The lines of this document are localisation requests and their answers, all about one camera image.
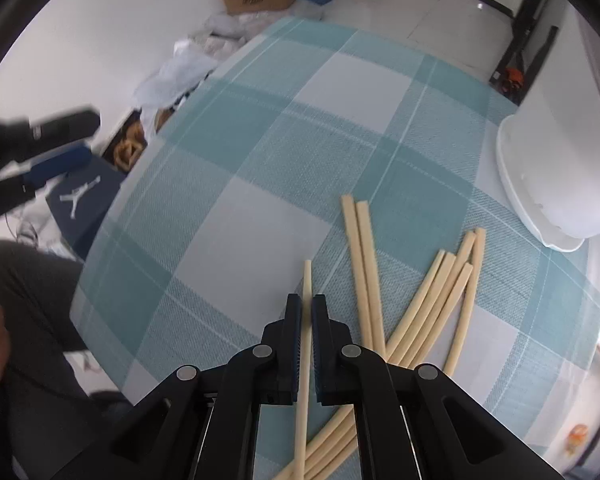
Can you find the navy box with white logo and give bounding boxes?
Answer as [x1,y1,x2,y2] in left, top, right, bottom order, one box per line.
[46,156,125,260]

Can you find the person's dark trouser leg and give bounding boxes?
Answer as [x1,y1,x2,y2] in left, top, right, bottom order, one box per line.
[0,240,132,479]

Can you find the teal white checked tablecloth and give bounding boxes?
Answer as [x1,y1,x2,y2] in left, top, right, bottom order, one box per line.
[71,18,600,456]

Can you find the crumpled white plastic bags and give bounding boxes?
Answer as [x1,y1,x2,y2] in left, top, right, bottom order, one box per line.
[132,8,282,137]

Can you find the white utensil holder cup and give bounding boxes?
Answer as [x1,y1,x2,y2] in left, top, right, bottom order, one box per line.
[495,6,600,252]

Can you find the black floor stand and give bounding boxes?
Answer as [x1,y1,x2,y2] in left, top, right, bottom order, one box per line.
[489,0,548,104]

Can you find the orange sticker on wall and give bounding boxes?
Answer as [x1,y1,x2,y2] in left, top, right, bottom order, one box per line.
[565,424,588,456]

